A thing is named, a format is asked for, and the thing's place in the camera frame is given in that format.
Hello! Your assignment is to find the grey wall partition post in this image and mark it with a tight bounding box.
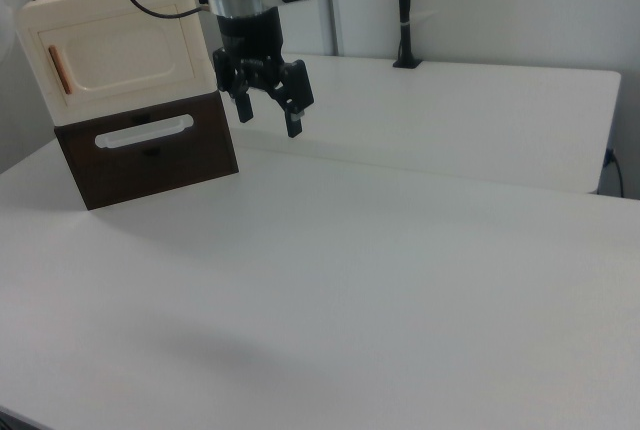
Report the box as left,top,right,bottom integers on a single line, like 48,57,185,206
319,0,347,57

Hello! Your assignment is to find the white drawer handle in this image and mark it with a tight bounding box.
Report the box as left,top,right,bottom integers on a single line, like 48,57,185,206
93,113,195,151

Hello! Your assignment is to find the cream plastic cabinet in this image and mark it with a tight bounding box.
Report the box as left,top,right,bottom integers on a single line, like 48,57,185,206
13,0,222,127

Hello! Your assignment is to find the cream cabinet door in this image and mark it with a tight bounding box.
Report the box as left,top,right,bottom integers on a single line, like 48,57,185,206
37,19,197,104

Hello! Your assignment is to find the dark brown drawer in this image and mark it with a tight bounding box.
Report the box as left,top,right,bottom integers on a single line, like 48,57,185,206
53,92,240,211

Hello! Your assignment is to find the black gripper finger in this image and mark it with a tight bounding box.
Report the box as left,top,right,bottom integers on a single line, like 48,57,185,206
262,58,316,140
212,47,257,125

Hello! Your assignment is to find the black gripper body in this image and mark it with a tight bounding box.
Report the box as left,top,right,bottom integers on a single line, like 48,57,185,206
217,7,287,69

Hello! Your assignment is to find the black camera stand pole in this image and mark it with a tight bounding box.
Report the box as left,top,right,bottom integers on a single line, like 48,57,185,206
392,0,424,70

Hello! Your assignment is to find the copper door handle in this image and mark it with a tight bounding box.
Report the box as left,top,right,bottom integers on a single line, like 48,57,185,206
48,46,74,95

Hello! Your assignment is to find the black cable at wall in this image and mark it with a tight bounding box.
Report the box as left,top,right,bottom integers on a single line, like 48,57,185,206
602,148,626,197

